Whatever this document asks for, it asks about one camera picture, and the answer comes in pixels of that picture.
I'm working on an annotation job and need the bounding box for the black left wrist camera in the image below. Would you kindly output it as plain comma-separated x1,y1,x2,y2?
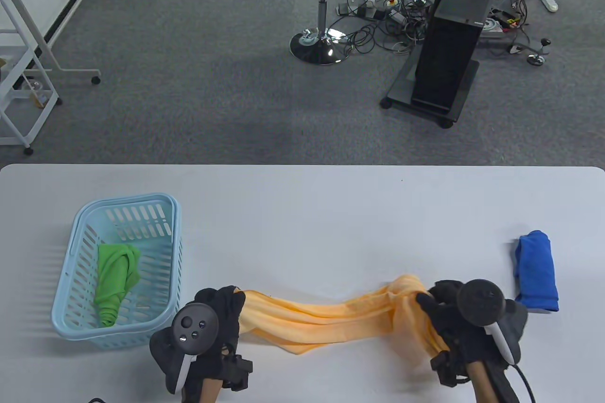
220,355,254,392

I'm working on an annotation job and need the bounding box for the person's left hand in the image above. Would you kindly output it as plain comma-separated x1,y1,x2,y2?
189,286,247,377

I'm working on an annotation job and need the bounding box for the black wrist controller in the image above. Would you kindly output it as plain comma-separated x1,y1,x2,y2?
150,302,221,395
456,279,528,366

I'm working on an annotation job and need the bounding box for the black left wrist controller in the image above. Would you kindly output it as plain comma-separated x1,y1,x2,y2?
150,302,221,395

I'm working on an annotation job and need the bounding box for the tangle of black cables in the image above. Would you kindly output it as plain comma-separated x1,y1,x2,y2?
337,0,532,55

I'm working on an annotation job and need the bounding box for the white metal rack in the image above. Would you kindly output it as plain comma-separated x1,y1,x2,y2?
0,0,102,156

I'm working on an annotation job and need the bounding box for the person's right hand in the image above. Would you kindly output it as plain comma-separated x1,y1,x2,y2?
415,280,490,367

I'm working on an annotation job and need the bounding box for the green cloth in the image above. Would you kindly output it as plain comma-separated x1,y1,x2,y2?
94,243,142,327

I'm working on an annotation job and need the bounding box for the person's left forearm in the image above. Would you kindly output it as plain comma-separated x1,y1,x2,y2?
189,374,222,403

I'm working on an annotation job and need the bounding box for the orange towel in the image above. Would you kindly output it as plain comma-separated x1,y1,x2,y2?
235,274,449,356

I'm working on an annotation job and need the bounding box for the black right wrist controller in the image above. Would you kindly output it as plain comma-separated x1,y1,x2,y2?
456,279,528,366

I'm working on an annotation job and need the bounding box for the black glove cable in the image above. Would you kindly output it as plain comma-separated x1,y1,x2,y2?
513,363,536,403

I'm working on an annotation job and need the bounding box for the black wheeled cart base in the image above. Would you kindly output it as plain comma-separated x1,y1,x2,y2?
380,59,481,129

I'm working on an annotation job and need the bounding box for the person's right forearm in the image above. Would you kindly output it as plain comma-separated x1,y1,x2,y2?
466,360,499,403

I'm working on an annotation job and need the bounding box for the folded blue cloth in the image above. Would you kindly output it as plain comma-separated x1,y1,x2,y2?
514,230,560,313

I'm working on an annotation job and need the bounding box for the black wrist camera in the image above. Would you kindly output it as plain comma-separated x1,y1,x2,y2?
430,350,471,386
220,355,254,392

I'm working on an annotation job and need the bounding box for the light blue plastic basket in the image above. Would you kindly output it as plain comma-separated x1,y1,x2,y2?
51,193,182,351

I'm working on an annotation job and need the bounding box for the grey wheeled stand base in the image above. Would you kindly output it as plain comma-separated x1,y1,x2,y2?
508,37,553,67

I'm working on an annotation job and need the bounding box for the black computer tower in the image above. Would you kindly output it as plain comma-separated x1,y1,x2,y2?
410,0,497,115

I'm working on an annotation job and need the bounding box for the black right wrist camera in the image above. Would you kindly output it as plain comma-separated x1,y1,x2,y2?
430,350,471,386

